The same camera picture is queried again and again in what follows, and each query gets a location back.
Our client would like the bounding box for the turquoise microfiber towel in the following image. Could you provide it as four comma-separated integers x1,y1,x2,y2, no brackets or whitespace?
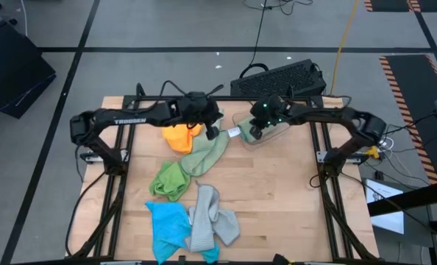
144,200,220,265

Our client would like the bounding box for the black left camera cable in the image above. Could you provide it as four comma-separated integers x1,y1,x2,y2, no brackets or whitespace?
159,79,225,97

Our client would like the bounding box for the white paper sheet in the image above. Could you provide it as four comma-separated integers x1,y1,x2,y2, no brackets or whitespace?
365,178,405,236

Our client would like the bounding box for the bright green microfiber towel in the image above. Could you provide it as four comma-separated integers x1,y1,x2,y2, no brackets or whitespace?
148,160,192,202

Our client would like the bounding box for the black equipment case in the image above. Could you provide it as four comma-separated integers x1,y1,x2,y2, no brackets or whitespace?
0,20,57,119

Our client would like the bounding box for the clear plastic bin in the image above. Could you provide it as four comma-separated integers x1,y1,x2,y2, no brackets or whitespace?
232,110,291,146

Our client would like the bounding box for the black perforated computer case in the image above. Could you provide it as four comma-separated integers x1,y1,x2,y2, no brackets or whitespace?
230,58,328,99

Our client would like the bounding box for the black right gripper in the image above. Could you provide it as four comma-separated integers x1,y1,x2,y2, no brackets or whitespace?
249,102,278,141

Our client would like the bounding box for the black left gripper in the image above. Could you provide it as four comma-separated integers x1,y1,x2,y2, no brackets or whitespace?
174,91,225,141

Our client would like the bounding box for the yellow hanging cable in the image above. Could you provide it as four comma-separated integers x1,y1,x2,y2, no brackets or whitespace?
330,0,362,96

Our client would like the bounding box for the black metal beam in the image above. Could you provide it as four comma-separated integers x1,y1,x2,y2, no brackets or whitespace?
367,179,437,218

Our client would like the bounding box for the grey waffle-weave towel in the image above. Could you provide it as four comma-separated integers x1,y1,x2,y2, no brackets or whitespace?
184,183,241,253

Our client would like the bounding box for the black hazard-striped floor mat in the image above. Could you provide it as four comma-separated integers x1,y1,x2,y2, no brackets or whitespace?
379,54,437,185
363,0,437,13

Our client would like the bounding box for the black floor cable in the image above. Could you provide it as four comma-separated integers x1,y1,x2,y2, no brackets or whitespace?
65,171,108,257

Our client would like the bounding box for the black hanging cable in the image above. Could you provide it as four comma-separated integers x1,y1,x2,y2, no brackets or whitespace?
240,0,271,79

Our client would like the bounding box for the black aluminium table frame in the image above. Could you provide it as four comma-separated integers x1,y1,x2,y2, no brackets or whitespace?
65,82,380,261

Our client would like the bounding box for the orange microfiber towel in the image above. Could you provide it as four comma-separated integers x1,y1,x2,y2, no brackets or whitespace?
162,123,205,155

